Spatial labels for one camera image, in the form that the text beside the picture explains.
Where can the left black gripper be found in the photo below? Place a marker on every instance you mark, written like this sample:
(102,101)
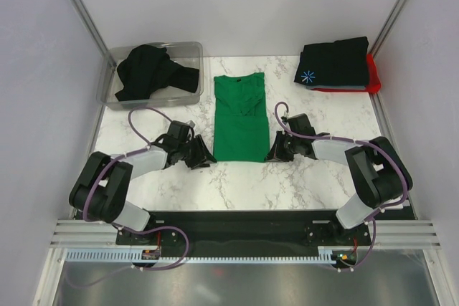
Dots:
(203,157)

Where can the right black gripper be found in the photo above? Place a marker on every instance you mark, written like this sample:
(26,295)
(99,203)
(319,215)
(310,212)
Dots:
(275,154)

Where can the green t shirt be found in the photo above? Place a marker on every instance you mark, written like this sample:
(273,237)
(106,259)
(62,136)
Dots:
(241,126)

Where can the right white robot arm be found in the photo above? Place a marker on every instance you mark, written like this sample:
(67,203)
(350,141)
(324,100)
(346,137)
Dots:
(378,174)

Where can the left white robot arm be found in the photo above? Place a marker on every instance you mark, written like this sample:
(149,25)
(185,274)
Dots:
(100,191)

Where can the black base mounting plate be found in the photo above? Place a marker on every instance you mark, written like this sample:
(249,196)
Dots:
(251,233)

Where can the clear plastic bin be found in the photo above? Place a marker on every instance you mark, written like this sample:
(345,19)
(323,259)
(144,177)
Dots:
(188,54)

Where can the crumpled black t shirt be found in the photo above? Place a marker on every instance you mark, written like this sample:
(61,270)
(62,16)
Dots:
(148,69)

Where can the folded black t shirt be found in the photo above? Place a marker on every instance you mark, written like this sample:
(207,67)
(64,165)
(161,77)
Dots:
(342,62)

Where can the folded red t shirt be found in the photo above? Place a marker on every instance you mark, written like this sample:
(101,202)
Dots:
(374,84)

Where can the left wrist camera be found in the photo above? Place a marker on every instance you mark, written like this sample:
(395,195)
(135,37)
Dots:
(181,131)

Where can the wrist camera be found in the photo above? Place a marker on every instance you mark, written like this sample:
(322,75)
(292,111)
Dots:
(300,124)
(181,131)

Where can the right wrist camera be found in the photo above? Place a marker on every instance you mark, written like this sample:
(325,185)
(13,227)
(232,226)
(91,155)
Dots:
(300,124)

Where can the white slotted cable duct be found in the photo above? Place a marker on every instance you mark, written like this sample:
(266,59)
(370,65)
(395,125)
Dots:
(144,256)

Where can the right aluminium frame post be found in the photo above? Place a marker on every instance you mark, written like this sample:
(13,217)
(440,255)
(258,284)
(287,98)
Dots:
(388,25)

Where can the aluminium frame post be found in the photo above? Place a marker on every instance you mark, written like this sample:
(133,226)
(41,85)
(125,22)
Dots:
(388,25)
(89,24)

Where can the left aluminium frame post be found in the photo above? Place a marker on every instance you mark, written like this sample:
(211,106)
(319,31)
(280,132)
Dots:
(89,24)

